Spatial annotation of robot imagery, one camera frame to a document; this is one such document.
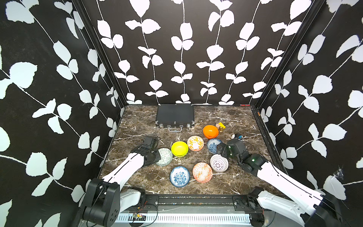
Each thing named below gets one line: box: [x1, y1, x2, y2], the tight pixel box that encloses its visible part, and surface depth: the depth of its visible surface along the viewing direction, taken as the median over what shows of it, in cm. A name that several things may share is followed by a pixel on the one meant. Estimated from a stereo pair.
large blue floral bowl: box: [169, 165, 191, 188], surface depth 83 cm
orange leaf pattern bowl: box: [187, 135, 205, 152], surface depth 97 cm
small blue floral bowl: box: [207, 138, 223, 154], surface depth 97 cm
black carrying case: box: [155, 103, 195, 132], surface depth 107 cm
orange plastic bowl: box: [202, 124, 219, 140], surface depth 102 cm
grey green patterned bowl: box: [155, 147, 173, 166], surface depth 91 cm
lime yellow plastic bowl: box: [171, 140, 189, 158], surface depth 94 cm
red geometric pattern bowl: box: [192, 162, 213, 184], surface depth 85 cm
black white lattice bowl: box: [209, 154, 229, 173], surface depth 88 cm
